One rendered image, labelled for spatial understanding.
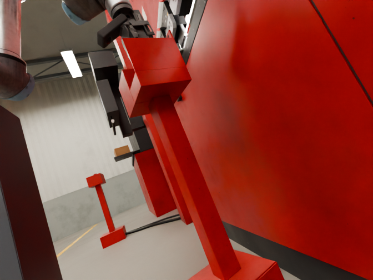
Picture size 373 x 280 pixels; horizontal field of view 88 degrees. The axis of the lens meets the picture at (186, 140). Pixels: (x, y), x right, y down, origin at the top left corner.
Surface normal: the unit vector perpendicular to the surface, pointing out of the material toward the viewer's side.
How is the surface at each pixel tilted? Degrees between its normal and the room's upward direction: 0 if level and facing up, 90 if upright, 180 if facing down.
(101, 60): 90
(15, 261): 90
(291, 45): 90
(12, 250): 90
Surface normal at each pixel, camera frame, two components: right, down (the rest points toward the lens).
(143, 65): 0.40, -0.31
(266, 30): -0.90, 0.32
